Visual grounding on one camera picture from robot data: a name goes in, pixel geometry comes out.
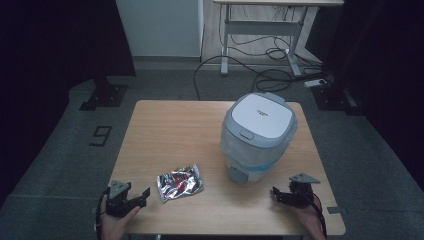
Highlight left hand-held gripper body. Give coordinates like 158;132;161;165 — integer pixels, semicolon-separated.
105;180;141;219

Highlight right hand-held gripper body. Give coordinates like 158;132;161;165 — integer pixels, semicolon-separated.
287;172;322;210

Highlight silver foil packet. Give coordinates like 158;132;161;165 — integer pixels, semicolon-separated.
156;163;205;204

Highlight white and grey trash can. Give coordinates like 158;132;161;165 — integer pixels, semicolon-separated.
219;91;299;185

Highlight person's left hand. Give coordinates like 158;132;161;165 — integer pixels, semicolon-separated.
99;194;142;240

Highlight person's right hand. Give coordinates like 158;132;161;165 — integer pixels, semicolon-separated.
291;199;328;240

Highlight clear plastic bin liner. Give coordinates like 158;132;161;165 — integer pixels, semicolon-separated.
219;114;299;172

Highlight white power strip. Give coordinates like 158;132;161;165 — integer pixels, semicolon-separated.
303;77;330;89

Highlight dark curtain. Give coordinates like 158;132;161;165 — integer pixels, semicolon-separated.
0;0;137;208
304;0;424;193

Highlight white metal-framed desk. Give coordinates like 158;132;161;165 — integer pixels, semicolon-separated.
213;0;345;77

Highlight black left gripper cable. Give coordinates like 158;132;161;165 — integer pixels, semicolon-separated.
95;187;112;240

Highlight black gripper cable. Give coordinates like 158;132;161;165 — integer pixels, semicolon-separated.
308;191;330;240
95;187;112;240

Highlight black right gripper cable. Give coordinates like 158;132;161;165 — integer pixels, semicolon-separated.
308;191;330;240

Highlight black stand base plate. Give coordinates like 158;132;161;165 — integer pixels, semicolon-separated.
78;77;130;112
311;82;364;117

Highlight black floor cables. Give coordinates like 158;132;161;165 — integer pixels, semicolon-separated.
193;4;329;101

